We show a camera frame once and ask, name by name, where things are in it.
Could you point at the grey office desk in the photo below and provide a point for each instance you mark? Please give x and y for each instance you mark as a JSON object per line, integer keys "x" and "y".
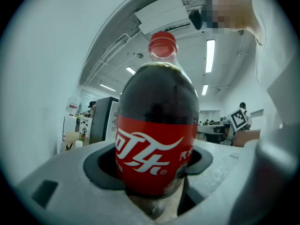
{"x": 211, "y": 128}

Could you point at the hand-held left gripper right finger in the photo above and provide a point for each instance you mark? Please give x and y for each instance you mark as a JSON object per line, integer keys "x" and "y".
{"x": 225, "y": 172}

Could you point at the white bottle with black cap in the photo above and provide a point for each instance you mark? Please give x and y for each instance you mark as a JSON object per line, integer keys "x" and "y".
{"x": 83, "y": 130}

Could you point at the black mini fridge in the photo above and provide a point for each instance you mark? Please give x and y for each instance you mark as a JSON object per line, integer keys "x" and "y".
{"x": 100, "y": 121}

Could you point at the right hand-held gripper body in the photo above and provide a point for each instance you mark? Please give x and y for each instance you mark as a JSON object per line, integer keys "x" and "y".
{"x": 239, "y": 119}

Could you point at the clear water dispenser jug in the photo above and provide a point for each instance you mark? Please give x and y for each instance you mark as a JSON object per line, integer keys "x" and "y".
{"x": 73, "y": 105}

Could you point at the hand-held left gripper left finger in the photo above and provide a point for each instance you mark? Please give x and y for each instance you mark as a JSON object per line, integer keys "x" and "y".
{"x": 70, "y": 196}

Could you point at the black head-worn camera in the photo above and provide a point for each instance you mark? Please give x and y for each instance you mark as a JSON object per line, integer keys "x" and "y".
{"x": 195, "y": 19}

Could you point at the ceiling light panel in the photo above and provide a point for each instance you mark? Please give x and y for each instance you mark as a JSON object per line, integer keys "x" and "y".
{"x": 107, "y": 87}
{"x": 204, "y": 89}
{"x": 210, "y": 55}
{"x": 130, "y": 70}

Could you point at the dark cola bottle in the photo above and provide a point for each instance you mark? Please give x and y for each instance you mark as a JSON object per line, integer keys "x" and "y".
{"x": 154, "y": 144}

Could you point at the white ceiling air conditioner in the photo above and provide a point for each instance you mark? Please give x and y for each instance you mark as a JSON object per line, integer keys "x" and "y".
{"x": 164, "y": 13}

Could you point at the person's face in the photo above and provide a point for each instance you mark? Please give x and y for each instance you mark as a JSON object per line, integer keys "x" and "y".
{"x": 229, "y": 10}

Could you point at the person's right forearm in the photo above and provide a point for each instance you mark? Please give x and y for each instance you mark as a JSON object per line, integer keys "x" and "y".
{"x": 248, "y": 137}

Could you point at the person's white t-shirt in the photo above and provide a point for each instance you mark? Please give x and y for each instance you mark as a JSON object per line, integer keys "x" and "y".
{"x": 274, "y": 43}

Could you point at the white water dispenser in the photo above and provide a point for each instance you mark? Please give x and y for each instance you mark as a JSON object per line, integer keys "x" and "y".
{"x": 69, "y": 124}

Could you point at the round ceiling sensor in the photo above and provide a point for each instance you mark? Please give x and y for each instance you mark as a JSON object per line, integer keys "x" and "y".
{"x": 140, "y": 55}

